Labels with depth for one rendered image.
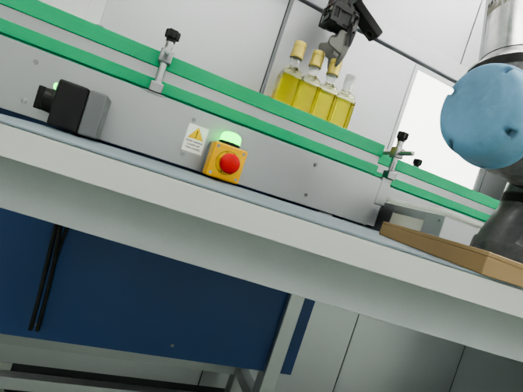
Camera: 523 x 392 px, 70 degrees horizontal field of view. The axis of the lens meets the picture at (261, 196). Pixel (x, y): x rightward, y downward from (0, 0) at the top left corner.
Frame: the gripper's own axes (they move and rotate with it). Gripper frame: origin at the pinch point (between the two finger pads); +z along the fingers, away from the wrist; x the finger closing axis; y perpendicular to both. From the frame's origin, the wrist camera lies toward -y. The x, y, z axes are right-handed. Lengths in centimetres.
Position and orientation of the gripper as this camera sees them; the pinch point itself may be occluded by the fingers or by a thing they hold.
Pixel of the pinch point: (335, 64)
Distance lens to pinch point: 112.0
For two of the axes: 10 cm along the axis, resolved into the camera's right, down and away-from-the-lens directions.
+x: 3.2, 1.3, -9.4
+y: -9.0, -2.8, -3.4
